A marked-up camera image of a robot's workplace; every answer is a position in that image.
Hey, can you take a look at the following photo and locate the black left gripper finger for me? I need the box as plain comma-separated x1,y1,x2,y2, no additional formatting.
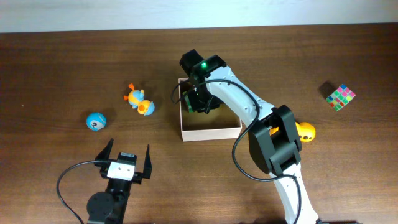
142,144,152,179
94,138,114,167

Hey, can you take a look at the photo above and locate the rubiks cube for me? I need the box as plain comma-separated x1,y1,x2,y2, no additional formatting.
182,91,193,113
325,84,356,111

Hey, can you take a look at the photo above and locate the beige cardboard box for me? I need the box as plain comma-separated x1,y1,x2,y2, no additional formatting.
178,77,243,142

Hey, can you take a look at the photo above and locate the orange and blue duck toy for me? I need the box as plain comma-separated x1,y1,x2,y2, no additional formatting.
123,83,155,116

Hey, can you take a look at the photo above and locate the orange pig toy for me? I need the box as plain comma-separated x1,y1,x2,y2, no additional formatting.
269,121,317,143

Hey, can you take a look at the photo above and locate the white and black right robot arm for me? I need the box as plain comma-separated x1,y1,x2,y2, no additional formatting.
180,50,321,223

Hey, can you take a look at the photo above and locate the blue ball toy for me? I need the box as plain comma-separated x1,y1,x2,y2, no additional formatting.
86,113,106,131

